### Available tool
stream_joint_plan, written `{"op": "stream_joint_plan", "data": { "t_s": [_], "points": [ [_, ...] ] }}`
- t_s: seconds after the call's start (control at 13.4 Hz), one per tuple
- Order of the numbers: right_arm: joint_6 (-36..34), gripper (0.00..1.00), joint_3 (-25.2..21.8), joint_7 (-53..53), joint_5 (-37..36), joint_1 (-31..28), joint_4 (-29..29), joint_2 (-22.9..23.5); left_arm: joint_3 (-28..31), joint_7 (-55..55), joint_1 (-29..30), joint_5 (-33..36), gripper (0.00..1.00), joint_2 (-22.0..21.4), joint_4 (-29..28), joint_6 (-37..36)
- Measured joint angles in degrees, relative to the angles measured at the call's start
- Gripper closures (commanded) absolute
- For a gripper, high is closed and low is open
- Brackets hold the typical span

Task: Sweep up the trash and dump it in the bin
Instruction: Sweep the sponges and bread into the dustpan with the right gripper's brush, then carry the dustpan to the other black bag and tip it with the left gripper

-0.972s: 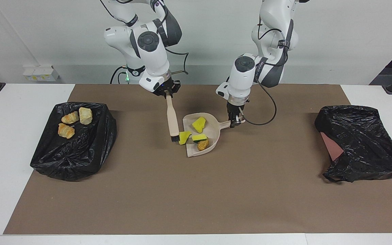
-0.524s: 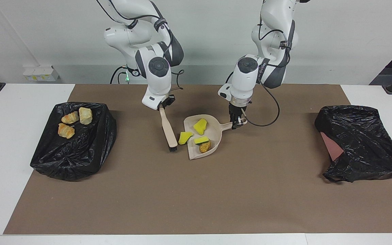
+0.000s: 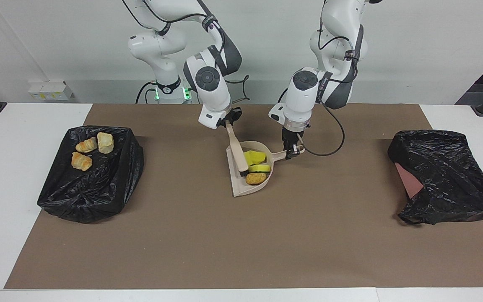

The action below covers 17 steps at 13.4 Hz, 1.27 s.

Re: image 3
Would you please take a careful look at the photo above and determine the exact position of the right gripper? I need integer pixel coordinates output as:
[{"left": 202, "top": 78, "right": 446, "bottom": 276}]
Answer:
[{"left": 222, "top": 107, "right": 242, "bottom": 128}]

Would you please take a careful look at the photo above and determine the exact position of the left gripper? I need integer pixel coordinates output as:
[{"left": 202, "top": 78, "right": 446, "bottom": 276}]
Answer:
[{"left": 282, "top": 128, "right": 306, "bottom": 161}]

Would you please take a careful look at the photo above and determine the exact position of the beige hand brush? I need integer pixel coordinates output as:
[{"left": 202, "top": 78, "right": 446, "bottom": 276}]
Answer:
[{"left": 226, "top": 122, "right": 250, "bottom": 175}]

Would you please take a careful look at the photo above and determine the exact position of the beige dustpan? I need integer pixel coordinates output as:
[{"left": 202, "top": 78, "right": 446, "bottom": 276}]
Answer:
[{"left": 226, "top": 141, "right": 305, "bottom": 198}]

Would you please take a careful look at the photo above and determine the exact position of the pink bin with black bag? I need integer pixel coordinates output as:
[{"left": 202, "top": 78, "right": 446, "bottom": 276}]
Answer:
[{"left": 387, "top": 129, "right": 483, "bottom": 226}]

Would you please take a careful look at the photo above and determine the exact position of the brown toy bread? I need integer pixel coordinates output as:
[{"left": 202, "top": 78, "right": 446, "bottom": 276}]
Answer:
[{"left": 245, "top": 172, "right": 267, "bottom": 186}]

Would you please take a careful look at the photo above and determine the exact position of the pale bread toy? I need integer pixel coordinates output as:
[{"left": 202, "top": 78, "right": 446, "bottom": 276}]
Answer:
[{"left": 96, "top": 132, "right": 114, "bottom": 154}]

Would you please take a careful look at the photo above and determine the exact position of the golden croissant toy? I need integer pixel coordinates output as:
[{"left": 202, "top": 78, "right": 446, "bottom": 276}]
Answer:
[
  {"left": 71, "top": 151, "right": 93, "bottom": 172},
  {"left": 75, "top": 137, "right": 98, "bottom": 154}
]

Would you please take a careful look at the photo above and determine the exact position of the black cable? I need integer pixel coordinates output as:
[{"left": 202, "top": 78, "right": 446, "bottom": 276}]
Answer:
[
  {"left": 135, "top": 81, "right": 158, "bottom": 104},
  {"left": 297, "top": 101, "right": 346, "bottom": 157},
  {"left": 121, "top": 0, "right": 218, "bottom": 36},
  {"left": 225, "top": 74, "right": 251, "bottom": 104}
]

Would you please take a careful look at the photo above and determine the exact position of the white wall box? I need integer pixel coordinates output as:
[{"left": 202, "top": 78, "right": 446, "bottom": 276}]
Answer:
[{"left": 27, "top": 80, "right": 74, "bottom": 102}]

